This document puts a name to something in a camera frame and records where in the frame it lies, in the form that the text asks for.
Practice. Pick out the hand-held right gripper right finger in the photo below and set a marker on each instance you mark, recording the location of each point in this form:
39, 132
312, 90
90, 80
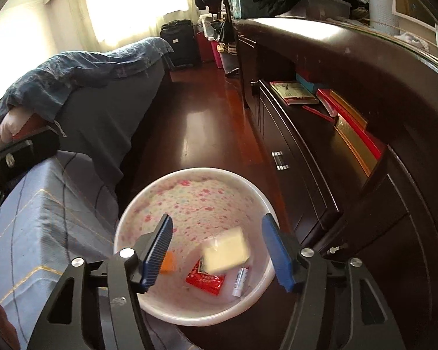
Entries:
277, 255

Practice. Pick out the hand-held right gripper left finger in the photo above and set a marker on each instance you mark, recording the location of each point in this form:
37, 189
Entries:
154, 255

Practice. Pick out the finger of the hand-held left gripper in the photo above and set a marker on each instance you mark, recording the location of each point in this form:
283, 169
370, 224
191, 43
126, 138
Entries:
22, 155

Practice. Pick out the pale yellow packet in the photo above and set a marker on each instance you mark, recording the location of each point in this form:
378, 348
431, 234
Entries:
226, 249

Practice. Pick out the white plastic bowl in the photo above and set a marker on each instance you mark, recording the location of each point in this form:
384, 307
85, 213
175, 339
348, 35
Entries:
204, 204

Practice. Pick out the orange packet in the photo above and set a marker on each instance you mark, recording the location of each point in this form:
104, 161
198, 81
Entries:
168, 264

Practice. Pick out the pink quilt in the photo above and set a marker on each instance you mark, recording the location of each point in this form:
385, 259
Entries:
9, 125

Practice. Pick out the red quilt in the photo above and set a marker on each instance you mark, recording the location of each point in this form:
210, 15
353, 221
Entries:
31, 122

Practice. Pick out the small white tube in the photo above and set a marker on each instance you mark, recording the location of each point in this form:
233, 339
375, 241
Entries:
239, 282

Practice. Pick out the red snack packet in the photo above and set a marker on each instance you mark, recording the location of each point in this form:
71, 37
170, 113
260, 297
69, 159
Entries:
204, 280

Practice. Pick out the flat red box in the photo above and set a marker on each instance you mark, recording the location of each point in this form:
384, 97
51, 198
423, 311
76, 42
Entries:
341, 107

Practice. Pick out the yellow green book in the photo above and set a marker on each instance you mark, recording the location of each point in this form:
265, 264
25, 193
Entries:
292, 93

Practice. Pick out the reddish cloth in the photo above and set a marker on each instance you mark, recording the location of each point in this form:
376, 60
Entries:
0, 321

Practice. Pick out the teal box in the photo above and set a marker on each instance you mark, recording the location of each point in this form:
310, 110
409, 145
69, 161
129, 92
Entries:
308, 82

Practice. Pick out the bright curtained window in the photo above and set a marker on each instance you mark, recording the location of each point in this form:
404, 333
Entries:
131, 3

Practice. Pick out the black suitcase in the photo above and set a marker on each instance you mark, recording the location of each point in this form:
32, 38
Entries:
179, 43

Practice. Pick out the dark wooden dresser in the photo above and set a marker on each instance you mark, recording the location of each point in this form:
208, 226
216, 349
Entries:
387, 80

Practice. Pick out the pink storage box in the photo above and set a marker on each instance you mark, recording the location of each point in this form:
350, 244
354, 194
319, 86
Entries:
216, 54

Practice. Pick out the red suitcase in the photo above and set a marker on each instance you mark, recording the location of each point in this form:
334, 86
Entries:
204, 47

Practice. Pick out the black handbag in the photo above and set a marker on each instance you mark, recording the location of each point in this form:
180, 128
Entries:
221, 29

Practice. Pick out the grey storage box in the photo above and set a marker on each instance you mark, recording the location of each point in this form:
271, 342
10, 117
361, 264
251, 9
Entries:
323, 5

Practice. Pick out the white cylindrical appliance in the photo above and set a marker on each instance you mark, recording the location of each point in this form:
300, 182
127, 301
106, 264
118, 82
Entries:
381, 3

